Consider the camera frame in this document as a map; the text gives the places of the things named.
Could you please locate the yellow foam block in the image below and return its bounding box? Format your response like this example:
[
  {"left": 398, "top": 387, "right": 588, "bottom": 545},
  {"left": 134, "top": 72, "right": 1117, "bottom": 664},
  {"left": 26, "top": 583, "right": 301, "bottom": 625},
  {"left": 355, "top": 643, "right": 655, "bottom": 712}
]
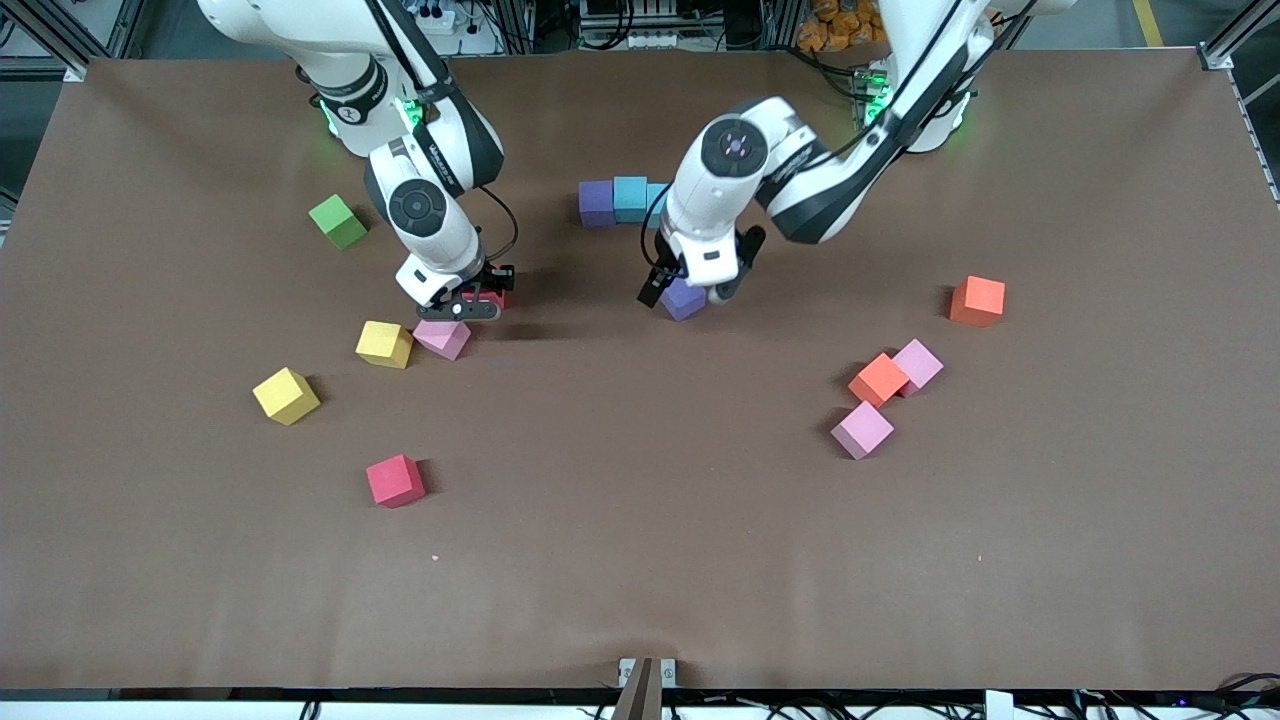
[
  {"left": 252, "top": 366, "right": 322, "bottom": 427},
  {"left": 355, "top": 320, "right": 414, "bottom": 370}
]

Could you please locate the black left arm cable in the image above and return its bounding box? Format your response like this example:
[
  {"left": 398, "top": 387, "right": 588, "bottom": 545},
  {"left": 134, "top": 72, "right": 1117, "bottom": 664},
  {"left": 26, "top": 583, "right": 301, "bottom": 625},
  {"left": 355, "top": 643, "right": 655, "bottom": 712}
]
[{"left": 640, "top": 0, "right": 1036, "bottom": 271}]

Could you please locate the aluminium frame post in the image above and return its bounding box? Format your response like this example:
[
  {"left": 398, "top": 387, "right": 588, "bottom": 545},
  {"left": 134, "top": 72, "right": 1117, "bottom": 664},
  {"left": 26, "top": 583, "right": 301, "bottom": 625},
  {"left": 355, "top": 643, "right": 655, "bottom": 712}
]
[
  {"left": 0, "top": 0, "right": 151, "bottom": 83},
  {"left": 1198, "top": 0, "right": 1280, "bottom": 73}
]

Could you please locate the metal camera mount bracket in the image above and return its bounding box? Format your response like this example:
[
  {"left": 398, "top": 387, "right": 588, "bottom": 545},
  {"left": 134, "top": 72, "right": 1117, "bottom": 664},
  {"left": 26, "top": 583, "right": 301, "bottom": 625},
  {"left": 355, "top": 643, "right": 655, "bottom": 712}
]
[{"left": 612, "top": 657, "right": 679, "bottom": 720}]

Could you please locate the pink foam block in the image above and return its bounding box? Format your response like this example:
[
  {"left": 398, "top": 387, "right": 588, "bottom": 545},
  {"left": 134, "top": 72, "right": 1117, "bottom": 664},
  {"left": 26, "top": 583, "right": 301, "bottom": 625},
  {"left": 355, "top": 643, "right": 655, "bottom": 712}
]
[
  {"left": 891, "top": 338, "right": 945, "bottom": 398},
  {"left": 830, "top": 400, "right": 896, "bottom": 461},
  {"left": 412, "top": 320, "right": 472, "bottom": 362}
]

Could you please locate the green foam block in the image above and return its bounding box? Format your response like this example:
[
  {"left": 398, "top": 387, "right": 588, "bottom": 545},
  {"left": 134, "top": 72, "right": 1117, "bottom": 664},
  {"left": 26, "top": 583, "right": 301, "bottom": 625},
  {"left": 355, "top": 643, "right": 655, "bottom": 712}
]
[{"left": 308, "top": 194, "right": 368, "bottom": 252}]

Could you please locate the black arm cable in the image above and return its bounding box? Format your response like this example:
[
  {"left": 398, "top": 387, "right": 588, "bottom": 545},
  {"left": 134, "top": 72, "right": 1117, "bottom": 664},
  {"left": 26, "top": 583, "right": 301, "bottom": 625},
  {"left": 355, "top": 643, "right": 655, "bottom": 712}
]
[
  {"left": 365, "top": 0, "right": 520, "bottom": 264},
  {"left": 640, "top": 0, "right": 1036, "bottom": 271}
]

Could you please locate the orange foam block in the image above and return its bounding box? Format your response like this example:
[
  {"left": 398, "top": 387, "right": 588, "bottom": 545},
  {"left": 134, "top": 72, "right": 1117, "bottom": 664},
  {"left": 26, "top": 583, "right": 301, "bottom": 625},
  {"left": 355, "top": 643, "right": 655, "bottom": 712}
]
[
  {"left": 949, "top": 276, "right": 1007, "bottom": 329},
  {"left": 848, "top": 352, "right": 911, "bottom": 408}
]

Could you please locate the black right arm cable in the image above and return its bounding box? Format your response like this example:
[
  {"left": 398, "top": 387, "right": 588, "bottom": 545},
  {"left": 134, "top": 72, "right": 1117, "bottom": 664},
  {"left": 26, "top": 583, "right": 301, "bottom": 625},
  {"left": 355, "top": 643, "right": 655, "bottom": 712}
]
[{"left": 365, "top": 0, "right": 520, "bottom": 264}]

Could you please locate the purple foam block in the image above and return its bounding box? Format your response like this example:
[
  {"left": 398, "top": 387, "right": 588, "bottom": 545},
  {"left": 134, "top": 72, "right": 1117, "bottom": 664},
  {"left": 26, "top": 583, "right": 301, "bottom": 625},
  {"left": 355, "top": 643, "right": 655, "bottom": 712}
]
[
  {"left": 660, "top": 278, "right": 709, "bottom": 323},
  {"left": 578, "top": 180, "right": 617, "bottom": 229}
]

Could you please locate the bag of orange fruit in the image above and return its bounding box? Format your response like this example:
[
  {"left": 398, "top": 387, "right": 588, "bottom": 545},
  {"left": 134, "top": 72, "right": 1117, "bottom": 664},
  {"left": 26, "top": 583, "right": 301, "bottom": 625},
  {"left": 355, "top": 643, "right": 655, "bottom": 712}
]
[{"left": 797, "top": 0, "right": 893, "bottom": 54}]

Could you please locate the paper table cover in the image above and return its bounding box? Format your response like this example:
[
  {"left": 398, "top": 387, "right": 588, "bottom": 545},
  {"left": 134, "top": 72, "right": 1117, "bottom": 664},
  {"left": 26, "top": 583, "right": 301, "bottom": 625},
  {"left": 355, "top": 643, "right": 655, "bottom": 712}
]
[{"left": 0, "top": 48, "right": 1280, "bottom": 693}]

